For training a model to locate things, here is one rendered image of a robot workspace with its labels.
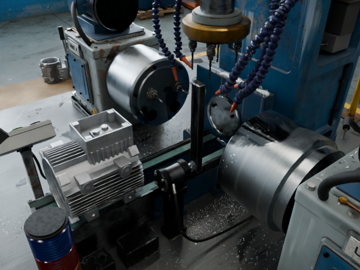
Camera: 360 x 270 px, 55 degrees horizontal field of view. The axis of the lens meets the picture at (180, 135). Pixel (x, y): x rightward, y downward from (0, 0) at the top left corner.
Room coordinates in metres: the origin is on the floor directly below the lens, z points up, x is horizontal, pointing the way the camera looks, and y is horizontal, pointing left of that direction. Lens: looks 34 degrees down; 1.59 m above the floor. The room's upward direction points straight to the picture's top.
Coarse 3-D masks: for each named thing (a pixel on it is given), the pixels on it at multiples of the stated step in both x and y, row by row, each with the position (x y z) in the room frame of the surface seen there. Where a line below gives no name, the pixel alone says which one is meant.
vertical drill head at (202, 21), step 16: (208, 0) 0.89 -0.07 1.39; (224, 0) 0.88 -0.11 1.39; (192, 16) 0.91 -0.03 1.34; (208, 16) 0.87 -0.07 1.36; (224, 16) 0.87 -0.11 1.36; (240, 16) 0.89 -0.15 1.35; (192, 32) 0.86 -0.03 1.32; (208, 32) 0.84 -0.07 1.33; (224, 32) 0.83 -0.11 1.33; (240, 32) 0.85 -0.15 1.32; (192, 48) 0.91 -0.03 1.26; (208, 48) 0.86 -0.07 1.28; (240, 48) 0.91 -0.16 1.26; (192, 64) 0.92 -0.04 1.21
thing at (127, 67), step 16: (128, 48) 1.18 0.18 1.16; (144, 48) 1.17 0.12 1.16; (112, 64) 1.14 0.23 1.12; (128, 64) 1.09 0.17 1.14; (144, 64) 1.05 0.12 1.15; (160, 64) 1.07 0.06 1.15; (112, 80) 1.10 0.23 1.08; (128, 80) 1.03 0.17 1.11; (144, 80) 1.03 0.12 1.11; (160, 80) 1.06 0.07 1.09; (112, 96) 1.11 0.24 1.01; (128, 96) 1.01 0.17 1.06; (144, 96) 1.02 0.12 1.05; (160, 96) 1.06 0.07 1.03; (176, 96) 1.10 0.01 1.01; (128, 112) 1.05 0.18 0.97; (144, 112) 1.02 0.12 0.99; (160, 112) 1.06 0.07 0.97; (176, 112) 1.11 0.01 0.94
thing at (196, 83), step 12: (192, 84) 0.72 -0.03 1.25; (204, 84) 0.71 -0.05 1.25; (192, 96) 0.72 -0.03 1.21; (204, 96) 0.71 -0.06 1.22; (192, 108) 0.71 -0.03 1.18; (204, 108) 0.71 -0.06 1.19; (192, 120) 0.71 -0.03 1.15; (192, 132) 0.71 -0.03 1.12; (192, 144) 0.71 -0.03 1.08; (192, 156) 0.71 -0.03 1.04
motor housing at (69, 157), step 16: (64, 144) 0.68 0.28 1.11; (48, 160) 0.63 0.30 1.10; (64, 160) 0.62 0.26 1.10; (80, 160) 0.63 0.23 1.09; (112, 160) 0.66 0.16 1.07; (48, 176) 0.69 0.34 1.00; (96, 176) 0.61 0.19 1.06; (112, 176) 0.62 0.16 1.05; (128, 176) 0.64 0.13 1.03; (64, 192) 0.57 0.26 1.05; (80, 192) 0.58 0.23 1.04; (96, 192) 0.60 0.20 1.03; (112, 192) 0.61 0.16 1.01; (64, 208) 0.63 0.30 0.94; (80, 208) 0.56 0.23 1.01
